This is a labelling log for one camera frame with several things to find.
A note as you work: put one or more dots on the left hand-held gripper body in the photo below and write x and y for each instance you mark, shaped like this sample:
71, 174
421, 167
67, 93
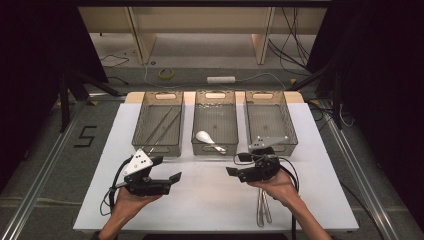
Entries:
138, 163

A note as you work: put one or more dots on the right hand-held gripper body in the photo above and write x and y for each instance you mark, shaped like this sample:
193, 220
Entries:
266, 166

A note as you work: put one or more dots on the clear grey plastic bin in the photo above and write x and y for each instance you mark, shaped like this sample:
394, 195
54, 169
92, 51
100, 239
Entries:
268, 116
218, 116
160, 116

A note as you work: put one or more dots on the white ceramic spoon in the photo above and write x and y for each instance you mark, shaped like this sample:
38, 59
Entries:
202, 136

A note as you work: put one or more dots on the person's right hand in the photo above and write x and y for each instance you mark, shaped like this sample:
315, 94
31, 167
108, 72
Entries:
280, 190

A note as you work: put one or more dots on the person's left hand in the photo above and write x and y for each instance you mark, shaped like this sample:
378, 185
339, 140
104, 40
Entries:
128, 201

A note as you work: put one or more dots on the white table board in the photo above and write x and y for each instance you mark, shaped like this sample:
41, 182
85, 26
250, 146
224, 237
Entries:
206, 206

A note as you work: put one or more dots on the metal table knife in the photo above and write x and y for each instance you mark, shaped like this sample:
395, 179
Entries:
267, 213

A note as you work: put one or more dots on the metal fork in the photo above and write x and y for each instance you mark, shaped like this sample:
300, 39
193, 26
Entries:
260, 213

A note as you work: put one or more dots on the white power strip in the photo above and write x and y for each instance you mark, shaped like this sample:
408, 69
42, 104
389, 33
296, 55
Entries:
221, 79

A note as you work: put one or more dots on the yellow tape roll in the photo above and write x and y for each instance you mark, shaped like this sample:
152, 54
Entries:
160, 74

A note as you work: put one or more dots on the black metal stand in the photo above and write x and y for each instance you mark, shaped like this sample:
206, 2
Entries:
64, 100
337, 100

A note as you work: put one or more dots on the dark curtain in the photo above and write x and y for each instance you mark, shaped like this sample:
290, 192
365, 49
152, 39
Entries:
383, 83
30, 66

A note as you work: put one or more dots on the beige wooden table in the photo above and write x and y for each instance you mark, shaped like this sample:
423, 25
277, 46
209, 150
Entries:
200, 20

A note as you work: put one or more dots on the aluminium floor rail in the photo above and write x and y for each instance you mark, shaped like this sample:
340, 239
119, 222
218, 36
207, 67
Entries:
360, 176
43, 170

